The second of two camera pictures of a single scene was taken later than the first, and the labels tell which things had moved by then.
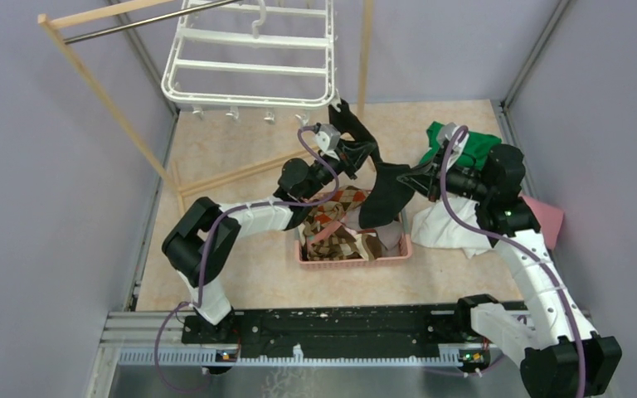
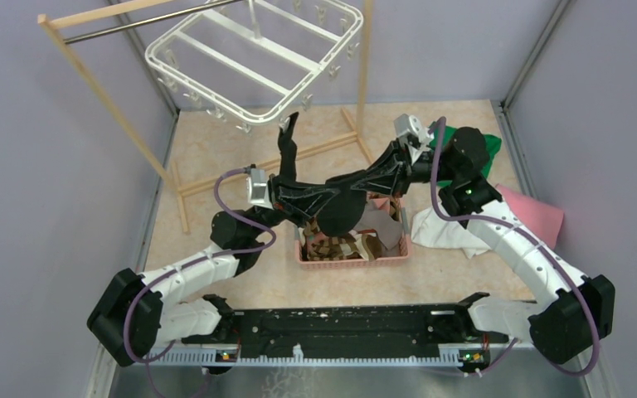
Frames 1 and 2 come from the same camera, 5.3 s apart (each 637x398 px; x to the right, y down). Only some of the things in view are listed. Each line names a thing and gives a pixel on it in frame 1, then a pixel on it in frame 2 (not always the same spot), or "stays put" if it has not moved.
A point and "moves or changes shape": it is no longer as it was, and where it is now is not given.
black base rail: [391, 329] stays put
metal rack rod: [104, 32] stays put
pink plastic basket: [353, 264] stays put
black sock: [349, 123] -> [287, 146]
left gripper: [352, 154] -> [295, 200]
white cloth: [431, 224] stays put
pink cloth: [549, 220] stays put
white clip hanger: [259, 55] moves or changes shape
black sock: [387, 199] -> [343, 209]
